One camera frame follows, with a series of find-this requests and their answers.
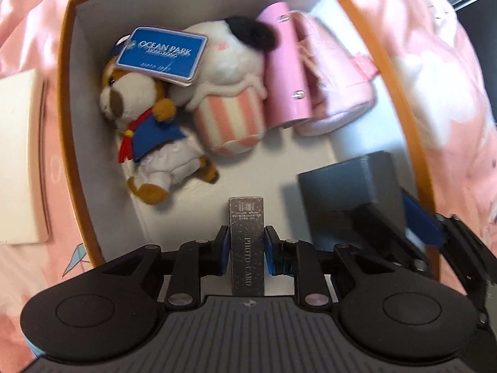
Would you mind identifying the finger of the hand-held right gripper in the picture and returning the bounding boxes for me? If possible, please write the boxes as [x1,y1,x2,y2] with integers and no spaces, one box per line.
[351,203,430,278]
[400,188,468,259]

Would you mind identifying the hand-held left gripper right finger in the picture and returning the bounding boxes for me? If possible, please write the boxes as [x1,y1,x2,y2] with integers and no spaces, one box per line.
[264,225,397,312]

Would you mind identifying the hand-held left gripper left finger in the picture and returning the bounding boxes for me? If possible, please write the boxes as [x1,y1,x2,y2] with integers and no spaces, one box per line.
[91,225,230,312]

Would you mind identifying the dark photo card box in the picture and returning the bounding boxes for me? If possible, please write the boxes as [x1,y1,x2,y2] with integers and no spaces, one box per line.
[228,196,267,298]

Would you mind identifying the grey box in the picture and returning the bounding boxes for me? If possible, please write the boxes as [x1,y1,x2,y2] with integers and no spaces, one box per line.
[297,150,409,252]

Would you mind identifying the orange cardboard box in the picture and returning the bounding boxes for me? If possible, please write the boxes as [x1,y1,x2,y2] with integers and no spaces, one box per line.
[58,0,442,285]

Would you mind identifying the brown dog plush toy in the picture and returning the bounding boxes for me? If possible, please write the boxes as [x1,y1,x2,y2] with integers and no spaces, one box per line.
[99,37,220,207]

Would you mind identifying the white cupcake plush toy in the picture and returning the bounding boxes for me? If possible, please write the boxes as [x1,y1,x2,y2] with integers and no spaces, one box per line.
[171,16,279,156]

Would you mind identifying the pink pouch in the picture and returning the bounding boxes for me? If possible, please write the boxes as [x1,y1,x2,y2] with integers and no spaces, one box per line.
[291,11,380,138]

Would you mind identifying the blue hang tag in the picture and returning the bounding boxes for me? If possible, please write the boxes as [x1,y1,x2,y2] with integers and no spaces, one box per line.
[116,26,209,87]

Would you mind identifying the pink printed blanket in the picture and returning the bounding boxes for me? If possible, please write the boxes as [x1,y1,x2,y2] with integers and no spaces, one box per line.
[0,0,497,292]

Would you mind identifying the white flat cardboard box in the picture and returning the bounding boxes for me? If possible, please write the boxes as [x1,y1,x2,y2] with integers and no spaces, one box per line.
[0,68,53,246]

